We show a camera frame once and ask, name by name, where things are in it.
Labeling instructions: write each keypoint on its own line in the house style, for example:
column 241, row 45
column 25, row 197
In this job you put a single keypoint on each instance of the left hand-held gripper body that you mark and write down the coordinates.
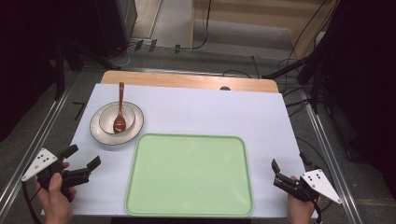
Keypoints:
column 42, row 162

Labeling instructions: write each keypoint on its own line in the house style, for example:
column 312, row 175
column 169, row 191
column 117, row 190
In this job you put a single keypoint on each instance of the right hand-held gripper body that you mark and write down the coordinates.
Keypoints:
column 314, row 183

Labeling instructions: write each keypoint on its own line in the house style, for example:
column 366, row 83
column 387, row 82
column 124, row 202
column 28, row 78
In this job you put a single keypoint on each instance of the person's right hand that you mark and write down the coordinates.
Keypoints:
column 300, row 210

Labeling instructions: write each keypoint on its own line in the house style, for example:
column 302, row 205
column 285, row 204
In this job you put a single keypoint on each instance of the person's left hand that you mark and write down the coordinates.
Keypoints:
column 56, row 199

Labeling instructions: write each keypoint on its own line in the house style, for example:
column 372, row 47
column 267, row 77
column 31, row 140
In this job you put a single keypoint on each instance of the white bowl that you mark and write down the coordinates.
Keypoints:
column 109, row 119

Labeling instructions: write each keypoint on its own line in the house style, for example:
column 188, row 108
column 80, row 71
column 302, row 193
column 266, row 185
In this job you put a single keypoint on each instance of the white plate with dark rim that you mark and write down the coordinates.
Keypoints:
column 130, row 134

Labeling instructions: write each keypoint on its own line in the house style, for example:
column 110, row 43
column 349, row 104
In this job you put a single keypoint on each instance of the brown wooden spoon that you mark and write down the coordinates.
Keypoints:
column 120, row 119

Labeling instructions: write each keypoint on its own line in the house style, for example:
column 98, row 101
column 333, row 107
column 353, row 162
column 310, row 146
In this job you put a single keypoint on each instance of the light green plastic tray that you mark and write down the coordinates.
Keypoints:
column 190, row 174

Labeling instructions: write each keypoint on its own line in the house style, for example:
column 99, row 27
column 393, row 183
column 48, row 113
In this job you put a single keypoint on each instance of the black tripod stand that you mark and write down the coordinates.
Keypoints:
column 306, row 68
column 77, row 53

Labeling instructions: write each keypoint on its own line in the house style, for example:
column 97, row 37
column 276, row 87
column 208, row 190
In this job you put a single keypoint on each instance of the dark round table knob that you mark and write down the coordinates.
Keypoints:
column 225, row 88

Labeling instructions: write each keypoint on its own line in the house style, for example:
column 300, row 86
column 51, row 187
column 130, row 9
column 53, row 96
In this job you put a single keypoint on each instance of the white table cover sheet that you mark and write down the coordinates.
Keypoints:
column 199, row 109

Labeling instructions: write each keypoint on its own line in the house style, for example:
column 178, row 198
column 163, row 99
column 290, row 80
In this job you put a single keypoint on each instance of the dark cabinet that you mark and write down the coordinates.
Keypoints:
column 116, row 21

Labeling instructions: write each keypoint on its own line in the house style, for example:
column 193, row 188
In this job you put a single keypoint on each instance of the light wooden panel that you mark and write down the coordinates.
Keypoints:
column 264, row 18

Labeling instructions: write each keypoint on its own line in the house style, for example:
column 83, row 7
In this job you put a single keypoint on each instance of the metal floor rail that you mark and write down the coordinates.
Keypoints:
column 330, row 155
column 37, row 137

